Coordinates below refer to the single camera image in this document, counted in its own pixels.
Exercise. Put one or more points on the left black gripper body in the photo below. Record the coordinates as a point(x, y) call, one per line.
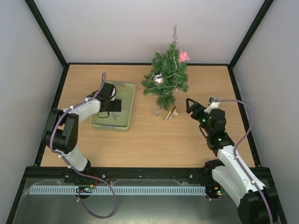
point(114, 108)

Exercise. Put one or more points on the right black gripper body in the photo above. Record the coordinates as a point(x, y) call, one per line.
point(196, 109)

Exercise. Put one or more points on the light green plastic basket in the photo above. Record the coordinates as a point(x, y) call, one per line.
point(104, 120)

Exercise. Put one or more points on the small green christmas tree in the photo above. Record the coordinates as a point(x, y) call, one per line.
point(174, 74)

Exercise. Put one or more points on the silver bauble ornament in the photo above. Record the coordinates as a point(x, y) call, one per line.
point(158, 79)

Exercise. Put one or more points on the pink felt bow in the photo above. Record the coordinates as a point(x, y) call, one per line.
point(183, 56)

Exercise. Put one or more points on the silver star ornament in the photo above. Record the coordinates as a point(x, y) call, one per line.
point(174, 37)

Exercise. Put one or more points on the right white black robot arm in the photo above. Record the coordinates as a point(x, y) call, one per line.
point(256, 203)

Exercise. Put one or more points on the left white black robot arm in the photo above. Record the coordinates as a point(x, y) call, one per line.
point(61, 131)

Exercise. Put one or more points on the clear light battery box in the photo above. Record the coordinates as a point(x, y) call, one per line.
point(158, 111)

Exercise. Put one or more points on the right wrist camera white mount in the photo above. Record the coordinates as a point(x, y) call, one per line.
point(213, 104)

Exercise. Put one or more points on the light blue slotted cable duct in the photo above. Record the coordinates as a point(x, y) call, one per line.
point(120, 190)

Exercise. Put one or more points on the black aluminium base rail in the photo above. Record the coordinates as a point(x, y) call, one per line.
point(189, 175)

